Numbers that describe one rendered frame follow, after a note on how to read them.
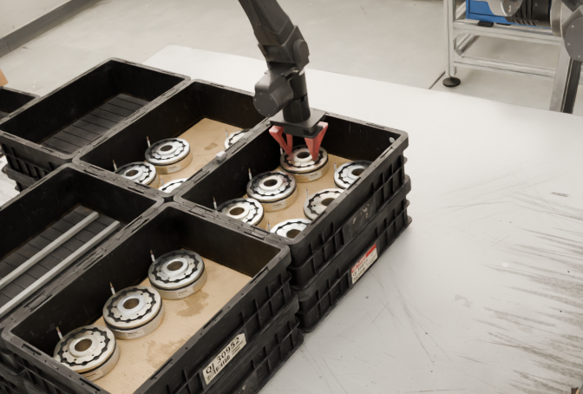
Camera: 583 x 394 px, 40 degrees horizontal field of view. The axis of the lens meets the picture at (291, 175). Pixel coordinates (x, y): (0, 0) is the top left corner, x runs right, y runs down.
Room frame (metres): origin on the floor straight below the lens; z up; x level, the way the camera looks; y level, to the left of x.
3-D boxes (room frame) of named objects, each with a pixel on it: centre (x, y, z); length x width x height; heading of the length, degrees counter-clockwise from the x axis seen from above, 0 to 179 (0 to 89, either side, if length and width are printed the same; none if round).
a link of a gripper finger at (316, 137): (1.42, -0.04, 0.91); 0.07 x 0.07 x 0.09; 55
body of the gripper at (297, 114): (1.43, -0.03, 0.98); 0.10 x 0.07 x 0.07; 55
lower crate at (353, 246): (1.30, -0.01, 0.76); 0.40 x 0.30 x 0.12; 138
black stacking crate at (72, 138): (1.70, 0.44, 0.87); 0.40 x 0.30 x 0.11; 138
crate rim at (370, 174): (1.30, -0.01, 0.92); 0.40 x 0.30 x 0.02; 138
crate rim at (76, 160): (1.50, 0.22, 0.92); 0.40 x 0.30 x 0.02; 138
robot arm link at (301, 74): (1.43, -0.03, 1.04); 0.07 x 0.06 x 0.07; 142
